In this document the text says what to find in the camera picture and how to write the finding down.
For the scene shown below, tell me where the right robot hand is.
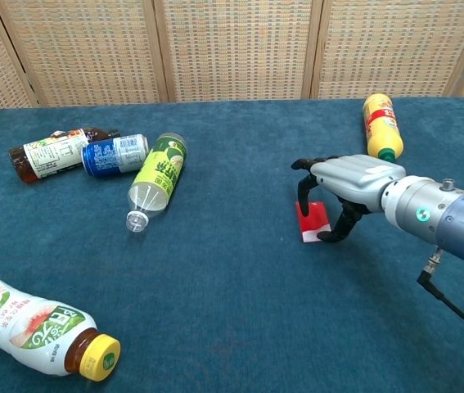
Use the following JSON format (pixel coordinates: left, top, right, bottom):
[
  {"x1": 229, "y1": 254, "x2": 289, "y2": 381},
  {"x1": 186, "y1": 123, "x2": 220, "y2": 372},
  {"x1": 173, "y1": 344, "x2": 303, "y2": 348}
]
[{"x1": 291, "y1": 154, "x2": 407, "y2": 244}]

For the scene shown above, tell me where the red rectangular marker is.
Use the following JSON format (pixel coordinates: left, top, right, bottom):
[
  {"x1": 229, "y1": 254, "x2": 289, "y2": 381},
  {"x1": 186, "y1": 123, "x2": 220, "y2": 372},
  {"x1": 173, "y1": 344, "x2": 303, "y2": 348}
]
[{"x1": 295, "y1": 201, "x2": 332, "y2": 243}]

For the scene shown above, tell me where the yellow orange juice bottle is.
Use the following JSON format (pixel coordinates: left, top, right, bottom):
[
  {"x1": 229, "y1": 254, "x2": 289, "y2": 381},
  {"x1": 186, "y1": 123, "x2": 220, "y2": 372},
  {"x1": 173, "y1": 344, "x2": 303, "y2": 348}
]
[{"x1": 363, "y1": 93, "x2": 405, "y2": 161}]

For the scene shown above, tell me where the blue table cloth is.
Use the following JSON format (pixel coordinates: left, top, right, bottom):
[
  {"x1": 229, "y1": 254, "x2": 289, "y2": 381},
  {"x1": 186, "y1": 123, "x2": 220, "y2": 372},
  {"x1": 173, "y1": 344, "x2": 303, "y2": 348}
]
[{"x1": 0, "y1": 97, "x2": 464, "y2": 393}]

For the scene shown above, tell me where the woven folding screen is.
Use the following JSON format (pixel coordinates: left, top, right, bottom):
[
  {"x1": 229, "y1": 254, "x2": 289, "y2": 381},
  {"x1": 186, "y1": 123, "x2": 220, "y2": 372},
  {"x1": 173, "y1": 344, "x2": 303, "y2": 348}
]
[{"x1": 0, "y1": 0, "x2": 464, "y2": 111}]

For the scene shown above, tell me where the clear bottle green label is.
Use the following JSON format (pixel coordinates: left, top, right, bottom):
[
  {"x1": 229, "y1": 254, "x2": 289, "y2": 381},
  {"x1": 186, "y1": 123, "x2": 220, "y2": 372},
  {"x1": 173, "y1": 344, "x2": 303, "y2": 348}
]
[{"x1": 124, "y1": 132, "x2": 187, "y2": 234}]

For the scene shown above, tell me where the blue and white can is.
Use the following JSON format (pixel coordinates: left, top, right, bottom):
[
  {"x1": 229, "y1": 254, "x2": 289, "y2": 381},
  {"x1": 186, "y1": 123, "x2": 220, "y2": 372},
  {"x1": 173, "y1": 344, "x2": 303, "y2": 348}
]
[{"x1": 81, "y1": 133, "x2": 150, "y2": 178}]

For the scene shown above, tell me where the dark tea bottle white label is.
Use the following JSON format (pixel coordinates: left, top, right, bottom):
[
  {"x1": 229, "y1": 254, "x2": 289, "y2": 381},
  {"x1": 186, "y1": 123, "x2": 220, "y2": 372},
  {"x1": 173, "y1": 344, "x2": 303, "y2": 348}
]
[{"x1": 8, "y1": 127, "x2": 121, "y2": 184}]

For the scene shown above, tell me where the white bottle yellow cap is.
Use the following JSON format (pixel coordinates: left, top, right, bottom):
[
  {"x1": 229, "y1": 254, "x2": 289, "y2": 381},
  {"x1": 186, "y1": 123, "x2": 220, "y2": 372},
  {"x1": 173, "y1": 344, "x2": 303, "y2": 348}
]
[{"x1": 0, "y1": 270, "x2": 122, "y2": 382}]

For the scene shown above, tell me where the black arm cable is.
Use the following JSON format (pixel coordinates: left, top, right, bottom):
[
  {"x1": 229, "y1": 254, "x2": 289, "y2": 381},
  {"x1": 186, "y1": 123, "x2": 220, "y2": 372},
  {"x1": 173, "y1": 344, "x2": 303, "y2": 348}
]
[{"x1": 416, "y1": 247, "x2": 464, "y2": 344}]

